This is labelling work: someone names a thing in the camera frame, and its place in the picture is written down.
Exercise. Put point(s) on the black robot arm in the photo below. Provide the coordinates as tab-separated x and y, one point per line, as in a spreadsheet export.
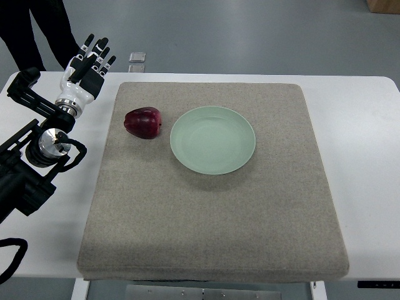
37	153

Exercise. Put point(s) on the cardboard box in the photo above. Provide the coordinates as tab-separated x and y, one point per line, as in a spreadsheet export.
384	6

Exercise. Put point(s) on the beige fabric mat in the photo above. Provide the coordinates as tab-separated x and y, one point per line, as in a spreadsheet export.
273	220

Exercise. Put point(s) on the light green plate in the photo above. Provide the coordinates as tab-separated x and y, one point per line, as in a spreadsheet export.
212	140

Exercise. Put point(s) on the red apple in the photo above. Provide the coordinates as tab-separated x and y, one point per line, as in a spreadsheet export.
143	122

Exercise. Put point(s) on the metal base plate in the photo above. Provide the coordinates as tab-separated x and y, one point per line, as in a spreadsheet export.
169	292

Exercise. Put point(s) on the black table control panel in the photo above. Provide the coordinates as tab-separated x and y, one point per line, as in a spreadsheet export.
378	284

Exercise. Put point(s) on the metal floor plate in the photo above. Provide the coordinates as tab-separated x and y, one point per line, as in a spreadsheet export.
137	57
136	68

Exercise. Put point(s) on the upper metal floor plate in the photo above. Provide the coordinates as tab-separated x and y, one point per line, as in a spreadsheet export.
137	57

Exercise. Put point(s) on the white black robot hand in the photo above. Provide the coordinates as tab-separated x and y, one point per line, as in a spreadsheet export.
84	76

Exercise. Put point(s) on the lower metal floor plate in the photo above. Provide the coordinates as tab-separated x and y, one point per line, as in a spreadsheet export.
136	68

